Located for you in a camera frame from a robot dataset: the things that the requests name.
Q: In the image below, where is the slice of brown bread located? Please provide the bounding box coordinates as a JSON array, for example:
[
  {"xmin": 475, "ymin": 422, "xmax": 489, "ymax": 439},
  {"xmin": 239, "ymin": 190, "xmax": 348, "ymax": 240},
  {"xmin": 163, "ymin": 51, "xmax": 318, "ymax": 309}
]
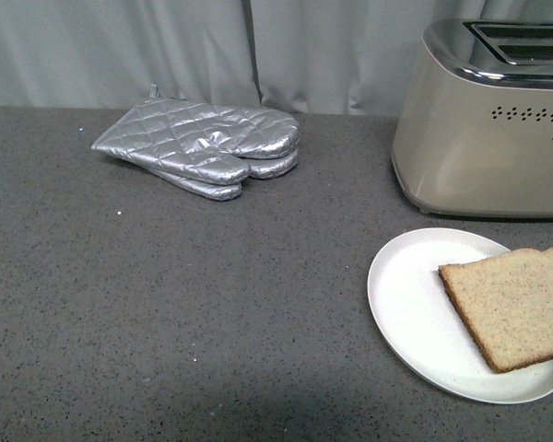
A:
[{"xmin": 438, "ymin": 247, "xmax": 553, "ymax": 373}]

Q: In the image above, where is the beige two-slot toaster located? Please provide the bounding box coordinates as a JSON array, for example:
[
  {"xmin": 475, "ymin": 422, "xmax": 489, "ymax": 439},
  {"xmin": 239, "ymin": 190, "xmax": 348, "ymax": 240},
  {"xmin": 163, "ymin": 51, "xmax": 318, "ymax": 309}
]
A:
[{"xmin": 391, "ymin": 19, "xmax": 553, "ymax": 218}]

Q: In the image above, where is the lower silver quilted oven mitt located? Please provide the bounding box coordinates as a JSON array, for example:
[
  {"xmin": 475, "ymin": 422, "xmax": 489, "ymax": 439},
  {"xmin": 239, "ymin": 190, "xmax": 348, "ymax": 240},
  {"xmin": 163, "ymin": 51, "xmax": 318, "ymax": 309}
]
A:
[{"xmin": 147, "ymin": 149, "xmax": 300, "ymax": 202}]

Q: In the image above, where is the silver quilted oven mitt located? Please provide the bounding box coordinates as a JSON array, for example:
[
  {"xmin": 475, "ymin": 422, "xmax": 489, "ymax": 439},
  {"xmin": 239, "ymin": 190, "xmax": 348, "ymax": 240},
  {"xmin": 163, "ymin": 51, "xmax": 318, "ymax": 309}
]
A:
[
  {"xmin": 147, "ymin": 149, "xmax": 300, "ymax": 202},
  {"xmin": 92, "ymin": 95, "xmax": 300, "ymax": 185}
]

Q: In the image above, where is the upper silver quilted oven mitt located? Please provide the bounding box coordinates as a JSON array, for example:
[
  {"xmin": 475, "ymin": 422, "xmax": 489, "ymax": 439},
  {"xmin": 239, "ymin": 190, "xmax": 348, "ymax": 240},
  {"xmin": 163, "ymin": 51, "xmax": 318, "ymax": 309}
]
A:
[{"xmin": 92, "ymin": 95, "xmax": 300, "ymax": 185}]

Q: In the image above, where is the white round plate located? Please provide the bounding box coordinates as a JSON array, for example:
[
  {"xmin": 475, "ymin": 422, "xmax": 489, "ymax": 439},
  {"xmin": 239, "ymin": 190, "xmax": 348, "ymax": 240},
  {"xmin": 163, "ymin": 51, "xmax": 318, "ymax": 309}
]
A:
[{"xmin": 367, "ymin": 227, "xmax": 553, "ymax": 404}]

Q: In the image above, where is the grey-white curtain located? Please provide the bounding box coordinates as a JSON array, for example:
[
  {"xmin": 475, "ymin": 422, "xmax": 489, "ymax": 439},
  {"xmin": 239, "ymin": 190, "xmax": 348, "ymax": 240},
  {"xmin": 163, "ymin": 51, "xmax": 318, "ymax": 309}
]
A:
[{"xmin": 0, "ymin": 1, "xmax": 553, "ymax": 115}]

